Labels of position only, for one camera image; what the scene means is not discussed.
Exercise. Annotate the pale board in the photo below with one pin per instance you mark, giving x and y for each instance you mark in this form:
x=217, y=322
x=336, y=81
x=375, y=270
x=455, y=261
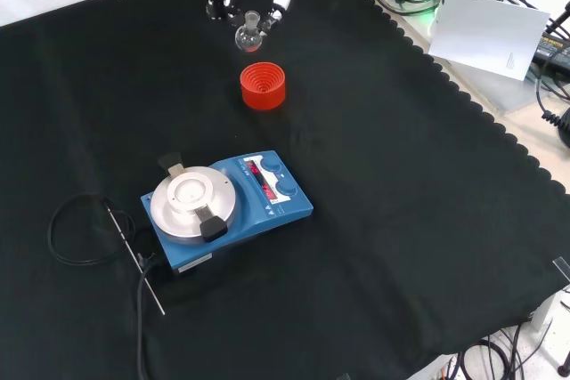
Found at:
x=485, y=33

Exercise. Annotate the thin metal probe rod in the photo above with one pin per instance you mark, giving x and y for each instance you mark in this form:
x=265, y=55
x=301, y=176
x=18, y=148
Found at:
x=129, y=244

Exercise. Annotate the clear tape strip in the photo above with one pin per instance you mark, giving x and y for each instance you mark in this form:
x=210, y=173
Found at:
x=562, y=268

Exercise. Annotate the white bracket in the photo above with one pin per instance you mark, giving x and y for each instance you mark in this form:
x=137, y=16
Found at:
x=545, y=309

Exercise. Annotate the black cloth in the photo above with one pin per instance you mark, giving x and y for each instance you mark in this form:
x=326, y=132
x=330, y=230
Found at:
x=401, y=175

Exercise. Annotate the blue heater with metal plate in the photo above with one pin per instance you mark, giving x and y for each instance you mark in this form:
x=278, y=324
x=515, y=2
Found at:
x=285, y=208

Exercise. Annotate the clear round-bottom glass flask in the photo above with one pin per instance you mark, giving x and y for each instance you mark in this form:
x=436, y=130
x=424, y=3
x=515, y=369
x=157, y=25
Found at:
x=248, y=38

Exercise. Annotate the black power adapter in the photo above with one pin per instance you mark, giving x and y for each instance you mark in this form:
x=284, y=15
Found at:
x=554, y=48

